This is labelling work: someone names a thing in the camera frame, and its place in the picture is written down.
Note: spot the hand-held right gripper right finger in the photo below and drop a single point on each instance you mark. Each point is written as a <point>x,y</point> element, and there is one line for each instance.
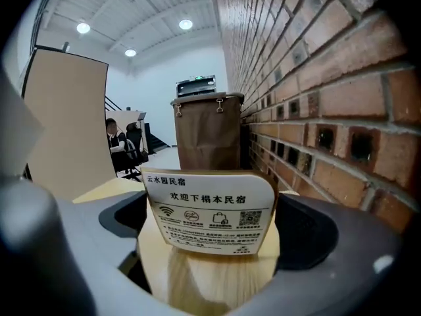
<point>329,265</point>

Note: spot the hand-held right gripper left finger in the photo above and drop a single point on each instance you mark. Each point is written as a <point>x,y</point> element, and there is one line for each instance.
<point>98,242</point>

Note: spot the gold-edged white card stand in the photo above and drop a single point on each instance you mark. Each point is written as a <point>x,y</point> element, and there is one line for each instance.
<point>210,209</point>

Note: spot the black office chair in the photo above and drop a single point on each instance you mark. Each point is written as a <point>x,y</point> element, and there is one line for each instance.
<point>135,143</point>

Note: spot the black staircase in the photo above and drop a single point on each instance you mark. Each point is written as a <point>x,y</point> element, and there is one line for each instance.
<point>154,140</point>

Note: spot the beige partition panel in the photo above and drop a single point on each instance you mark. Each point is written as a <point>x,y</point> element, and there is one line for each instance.
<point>69,117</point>

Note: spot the brown fabric laundry bin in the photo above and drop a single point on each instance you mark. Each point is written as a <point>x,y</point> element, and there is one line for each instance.
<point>207,133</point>

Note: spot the grey metal box device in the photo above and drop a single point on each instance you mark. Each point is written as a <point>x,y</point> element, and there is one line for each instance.
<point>196,87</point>

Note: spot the round ceiling lamp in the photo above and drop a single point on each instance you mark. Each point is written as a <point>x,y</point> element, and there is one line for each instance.
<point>83,27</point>
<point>185,24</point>
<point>130,52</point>

